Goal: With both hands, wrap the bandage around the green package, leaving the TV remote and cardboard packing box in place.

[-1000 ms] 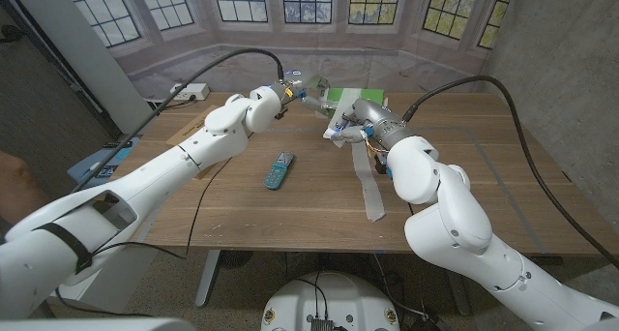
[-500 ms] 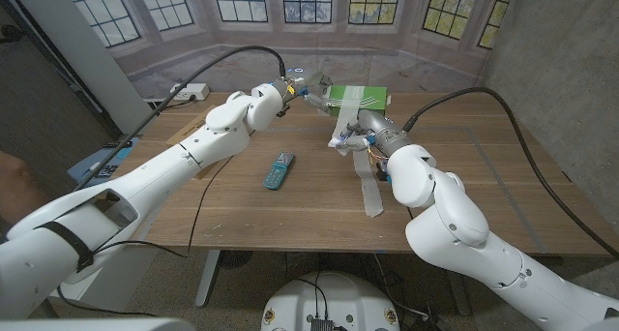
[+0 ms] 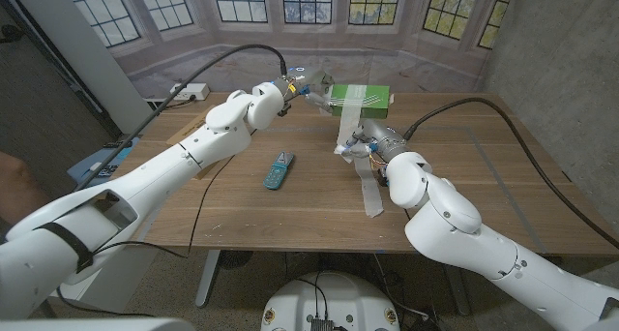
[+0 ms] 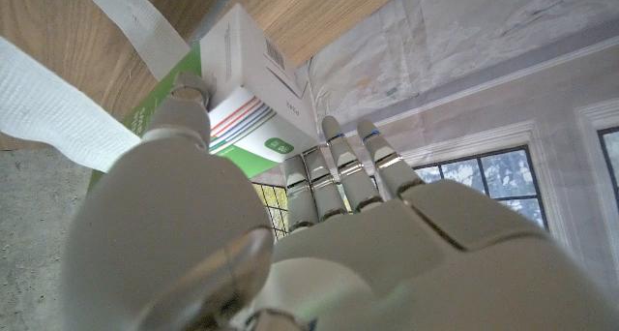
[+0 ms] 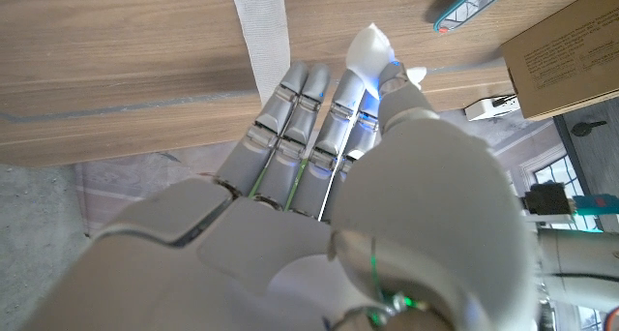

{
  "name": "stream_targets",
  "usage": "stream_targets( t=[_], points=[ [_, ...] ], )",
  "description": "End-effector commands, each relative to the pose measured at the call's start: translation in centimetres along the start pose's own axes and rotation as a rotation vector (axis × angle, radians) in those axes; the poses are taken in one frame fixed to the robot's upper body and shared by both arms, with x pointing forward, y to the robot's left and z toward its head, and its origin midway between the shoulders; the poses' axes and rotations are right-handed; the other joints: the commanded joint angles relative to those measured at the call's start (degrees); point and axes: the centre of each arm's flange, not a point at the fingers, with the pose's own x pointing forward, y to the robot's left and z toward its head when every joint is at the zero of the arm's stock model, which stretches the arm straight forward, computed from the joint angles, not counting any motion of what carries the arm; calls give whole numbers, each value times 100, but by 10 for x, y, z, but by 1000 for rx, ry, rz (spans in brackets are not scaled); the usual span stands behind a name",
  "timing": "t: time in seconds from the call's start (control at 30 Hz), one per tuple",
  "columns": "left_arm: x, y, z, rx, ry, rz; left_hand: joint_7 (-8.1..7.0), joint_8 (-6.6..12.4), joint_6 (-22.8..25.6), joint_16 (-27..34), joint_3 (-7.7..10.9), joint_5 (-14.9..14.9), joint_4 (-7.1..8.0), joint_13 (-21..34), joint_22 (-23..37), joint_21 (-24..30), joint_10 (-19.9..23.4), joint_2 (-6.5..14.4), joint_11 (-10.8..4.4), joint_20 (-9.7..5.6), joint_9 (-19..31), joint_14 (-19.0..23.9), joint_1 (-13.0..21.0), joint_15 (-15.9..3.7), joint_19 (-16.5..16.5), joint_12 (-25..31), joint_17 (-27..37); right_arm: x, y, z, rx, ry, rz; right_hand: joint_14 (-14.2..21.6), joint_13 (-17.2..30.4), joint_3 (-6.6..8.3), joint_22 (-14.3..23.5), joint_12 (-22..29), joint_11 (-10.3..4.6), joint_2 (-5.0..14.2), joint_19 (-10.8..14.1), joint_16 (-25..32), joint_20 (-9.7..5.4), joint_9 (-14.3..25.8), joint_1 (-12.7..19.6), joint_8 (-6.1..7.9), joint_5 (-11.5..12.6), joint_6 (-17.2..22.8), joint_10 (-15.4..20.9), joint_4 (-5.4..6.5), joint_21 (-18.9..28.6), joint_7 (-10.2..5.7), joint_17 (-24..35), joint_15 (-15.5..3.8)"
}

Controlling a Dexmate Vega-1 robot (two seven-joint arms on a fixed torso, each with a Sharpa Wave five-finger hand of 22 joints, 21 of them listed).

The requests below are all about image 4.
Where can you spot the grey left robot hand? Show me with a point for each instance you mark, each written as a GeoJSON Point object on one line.
{"type": "Point", "coordinates": [387, 273]}

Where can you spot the green white package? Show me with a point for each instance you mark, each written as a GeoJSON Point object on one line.
{"type": "Point", "coordinates": [242, 55]}

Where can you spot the white bandage strip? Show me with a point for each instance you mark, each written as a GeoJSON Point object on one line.
{"type": "Point", "coordinates": [48, 113]}

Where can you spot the grey tape outline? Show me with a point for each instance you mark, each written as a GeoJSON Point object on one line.
{"type": "Point", "coordinates": [215, 7]}

